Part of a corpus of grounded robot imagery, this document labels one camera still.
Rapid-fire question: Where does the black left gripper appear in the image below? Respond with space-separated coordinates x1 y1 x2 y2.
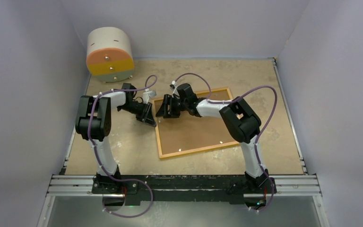
118 101 156 126

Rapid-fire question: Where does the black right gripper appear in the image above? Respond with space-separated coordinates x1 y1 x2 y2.
156 94 188 119

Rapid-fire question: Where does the yellow wooden picture frame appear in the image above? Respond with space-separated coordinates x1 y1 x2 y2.
152 87 242 160

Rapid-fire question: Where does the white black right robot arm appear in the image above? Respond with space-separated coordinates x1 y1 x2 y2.
156 83 268 192

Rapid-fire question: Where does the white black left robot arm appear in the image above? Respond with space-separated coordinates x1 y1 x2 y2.
75 83 156 193

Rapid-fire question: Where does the white orange yellow drawer cabinet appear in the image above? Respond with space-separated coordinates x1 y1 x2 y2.
86 27 135 83

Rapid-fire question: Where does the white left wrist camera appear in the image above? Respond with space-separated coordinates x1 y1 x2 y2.
142 88 156 104

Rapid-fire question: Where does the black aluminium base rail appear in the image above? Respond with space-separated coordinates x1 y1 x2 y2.
47 175 321 207

